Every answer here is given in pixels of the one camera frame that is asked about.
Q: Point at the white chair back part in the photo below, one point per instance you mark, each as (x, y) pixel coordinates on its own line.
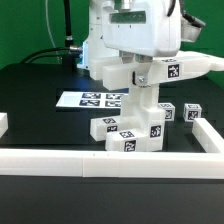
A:
(185, 65)

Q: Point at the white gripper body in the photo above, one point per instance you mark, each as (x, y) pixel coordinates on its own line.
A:
(149, 27)

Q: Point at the white block at left edge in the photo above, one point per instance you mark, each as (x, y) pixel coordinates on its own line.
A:
(3, 123)

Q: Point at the white U-shaped fence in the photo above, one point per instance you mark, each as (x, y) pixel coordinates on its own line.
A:
(206, 165)

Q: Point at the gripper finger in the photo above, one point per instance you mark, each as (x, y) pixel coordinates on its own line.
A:
(140, 75)
(126, 57)

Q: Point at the white chair seat part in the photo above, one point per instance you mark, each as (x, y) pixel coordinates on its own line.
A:
(146, 118)

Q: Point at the black vertical cable post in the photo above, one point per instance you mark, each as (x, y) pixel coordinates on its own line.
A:
(67, 60)

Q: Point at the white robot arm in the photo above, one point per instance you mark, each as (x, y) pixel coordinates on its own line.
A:
(94, 46)

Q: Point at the white marker sheet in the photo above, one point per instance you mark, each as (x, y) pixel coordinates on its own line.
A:
(70, 99)

